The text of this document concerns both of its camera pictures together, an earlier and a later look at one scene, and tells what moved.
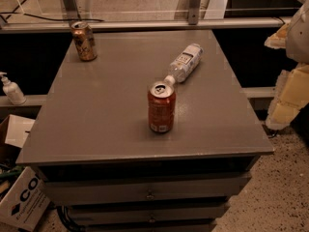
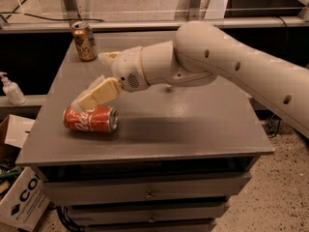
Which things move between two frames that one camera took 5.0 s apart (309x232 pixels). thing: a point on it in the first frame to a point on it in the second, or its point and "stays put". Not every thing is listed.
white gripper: x=299 y=36 to x=127 y=69
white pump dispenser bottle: x=14 y=93 stays put
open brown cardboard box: x=14 y=131 stays put
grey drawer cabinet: x=93 y=149 stays put
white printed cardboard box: x=29 y=198 stays put
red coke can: x=161 y=107 to x=101 y=119
